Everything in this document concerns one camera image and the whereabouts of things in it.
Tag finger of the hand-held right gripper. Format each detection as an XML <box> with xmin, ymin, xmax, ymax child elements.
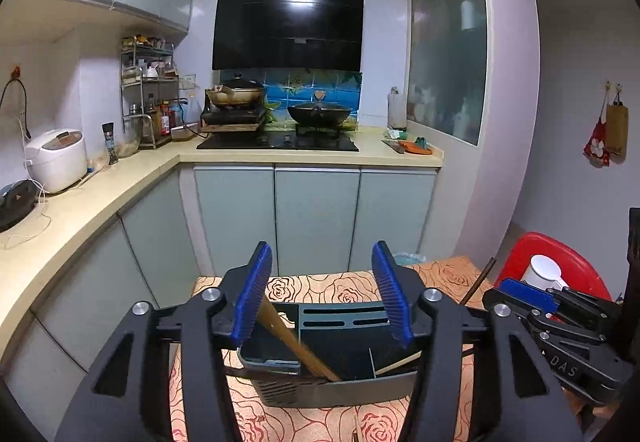
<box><xmin>499</xmin><ymin>278</ymin><xmax>613</xmax><ymax>330</ymax></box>
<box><xmin>482</xmin><ymin>288</ymin><xmax>601</xmax><ymax>358</ymax></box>

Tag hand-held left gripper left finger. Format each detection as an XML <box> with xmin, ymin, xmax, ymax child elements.
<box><xmin>55</xmin><ymin>241</ymin><xmax>273</xmax><ymax>442</ymax></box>

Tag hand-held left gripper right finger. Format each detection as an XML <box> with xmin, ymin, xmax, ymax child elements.
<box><xmin>371</xmin><ymin>240</ymin><xmax>583</xmax><ymax>442</ymax></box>

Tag light bamboo chopstick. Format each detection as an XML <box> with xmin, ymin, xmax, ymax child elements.
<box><xmin>375</xmin><ymin>351</ymin><xmax>422</xmax><ymax>376</ymax></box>
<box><xmin>256</xmin><ymin>302</ymin><xmax>342</xmax><ymax>383</ymax></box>

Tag dark green utensil holder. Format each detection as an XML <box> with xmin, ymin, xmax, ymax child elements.
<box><xmin>236</xmin><ymin>301</ymin><xmax>426</xmax><ymax>410</ymax></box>

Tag white cup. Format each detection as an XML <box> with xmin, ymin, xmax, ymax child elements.
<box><xmin>520</xmin><ymin>254</ymin><xmax>571</xmax><ymax>293</ymax></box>

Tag red plastic chair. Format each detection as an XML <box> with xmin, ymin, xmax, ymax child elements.
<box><xmin>495</xmin><ymin>232</ymin><xmax>613</xmax><ymax>303</ymax></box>

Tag grey lower cabinets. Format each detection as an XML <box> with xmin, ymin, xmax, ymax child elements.
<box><xmin>5</xmin><ymin>164</ymin><xmax>441</xmax><ymax>440</ymax></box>

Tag rose print tablecloth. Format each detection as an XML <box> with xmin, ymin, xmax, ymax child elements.
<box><xmin>167</xmin><ymin>256</ymin><xmax>496</xmax><ymax>442</ymax></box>

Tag black glass gas stove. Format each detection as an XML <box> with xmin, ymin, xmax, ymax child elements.
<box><xmin>196</xmin><ymin>129</ymin><xmax>360</xmax><ymax>153</ymax></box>

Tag beige kitchen countertop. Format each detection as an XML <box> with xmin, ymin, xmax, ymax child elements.
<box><xmin>0</xmin><ymin>124</ymin><xmax>444</xmax><ymax>355</ymax></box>

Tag red floral hanging bag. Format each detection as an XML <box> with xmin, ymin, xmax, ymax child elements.
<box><xmin>582</xmin><ymin>117</ymin><xmax>611</xmax><ymax>169</ymax></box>

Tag clear plastic bottle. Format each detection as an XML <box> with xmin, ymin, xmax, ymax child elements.
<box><xmin>387</xmin><ymin>86</ymin><xmax>408</xmax><ymax>130</ymax></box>

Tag tan hanging bag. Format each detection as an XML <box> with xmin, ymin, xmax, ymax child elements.
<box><xmin>606</xmin><ymin>82</ymin><xmax>630</xmax><ymax>159</ymax></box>

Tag black wok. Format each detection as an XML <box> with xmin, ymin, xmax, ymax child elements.
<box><xmin>286</xmin><ymin>102</ymin><xmax>353</xmax><ymax>129</ymax></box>

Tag pepper grinder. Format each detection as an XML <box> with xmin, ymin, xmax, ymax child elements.
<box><xmin>101</xmin><ymin>122</ymin><xmax>120</xmax><ymax>166</ymax></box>

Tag blue sea backsplash panel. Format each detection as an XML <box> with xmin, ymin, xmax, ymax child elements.
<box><xmin>220</xmin><ymin>69</ymin><xmax>363</xmax><ymax>130</ymax></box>

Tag white rice cooker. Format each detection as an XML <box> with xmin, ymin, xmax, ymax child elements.
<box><xmin>24</xmin><ymin>128</ymin><xmax>88</xmax><ymax>194</ymax></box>

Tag metal spice rack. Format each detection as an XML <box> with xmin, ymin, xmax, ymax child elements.
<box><xmin>120</xmin><ymin>36</ymin><xmax>196</xmax><ymax>150</ymax></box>

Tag black handheld appliance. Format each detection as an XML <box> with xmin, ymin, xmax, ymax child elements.
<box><xmin>0</xmin><ymin>179</ymin><xmax>40</xmax><ymax>233</ymax></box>

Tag frosted glass window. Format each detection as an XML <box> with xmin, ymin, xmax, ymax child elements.
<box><xmin>407</xmin><ymin>0</ymin><xmax>488</xmax><ymax>147</ymax></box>

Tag black range hood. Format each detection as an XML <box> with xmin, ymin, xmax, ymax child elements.
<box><xmin>211</xmin><ymin>0</ymin><xmax>365</xmax><ymax>71</ymax></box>

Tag white power cable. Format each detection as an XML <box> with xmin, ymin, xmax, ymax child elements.
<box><xmin>5</xmin><ymin>162</ymin><xmax>53</xmax><ymax>250</ymax></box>

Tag black hanging cable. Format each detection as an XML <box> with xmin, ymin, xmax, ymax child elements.
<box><xmin>0</xmin><ymin>66</ymin><xmax>31</xmax><ymax>135</ymax></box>

